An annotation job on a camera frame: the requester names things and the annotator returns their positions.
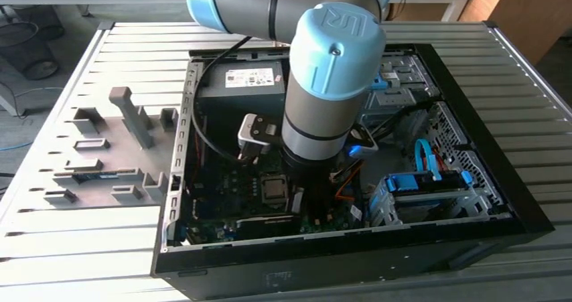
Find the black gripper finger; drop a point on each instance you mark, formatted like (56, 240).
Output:
(297, 200)

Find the silver green-edged CPU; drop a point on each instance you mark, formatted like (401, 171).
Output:
(272, 189)

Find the silver blue-capped robot arm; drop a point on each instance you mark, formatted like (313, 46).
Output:
(321, 114)

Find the black graphics card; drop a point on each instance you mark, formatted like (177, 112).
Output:
(268, 226)

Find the dark green motherboard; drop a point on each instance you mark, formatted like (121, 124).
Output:
(222, 195)

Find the black open PC case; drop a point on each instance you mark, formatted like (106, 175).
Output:
(312, 272)

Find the blue carrier with black disk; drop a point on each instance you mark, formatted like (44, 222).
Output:
(408, 181)

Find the grey power supply unit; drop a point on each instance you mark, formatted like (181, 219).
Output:
(241, 92)

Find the grey metal drive cage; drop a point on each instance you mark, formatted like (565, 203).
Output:
(401, 97)

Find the empty blue disk carrier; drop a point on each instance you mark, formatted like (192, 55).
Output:
(377, 81)

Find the silver disk bay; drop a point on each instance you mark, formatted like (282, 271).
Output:
(446, 205)

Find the grey plastic parts rack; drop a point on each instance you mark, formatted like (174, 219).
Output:
(120, 161)

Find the green RAM stick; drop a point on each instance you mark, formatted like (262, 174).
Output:
(96, 176)

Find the wooden cabinet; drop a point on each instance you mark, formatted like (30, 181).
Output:
(526, 14)

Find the black mesh waste bin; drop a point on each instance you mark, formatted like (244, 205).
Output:
(30, 57)

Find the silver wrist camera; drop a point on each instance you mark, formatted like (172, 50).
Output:
(364, 141)
(256, 133)

